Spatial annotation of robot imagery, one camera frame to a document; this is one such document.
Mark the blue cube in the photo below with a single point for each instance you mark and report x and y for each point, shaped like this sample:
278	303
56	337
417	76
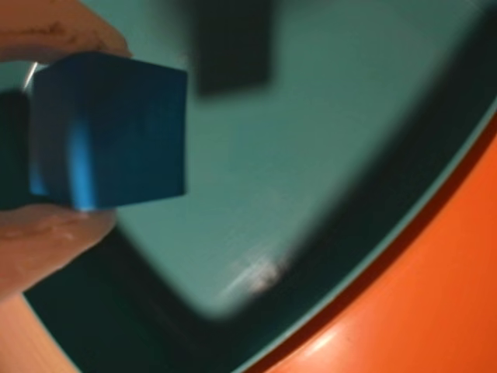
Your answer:
128	143

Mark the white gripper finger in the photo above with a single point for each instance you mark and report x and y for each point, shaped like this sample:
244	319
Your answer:
42	245
50	31

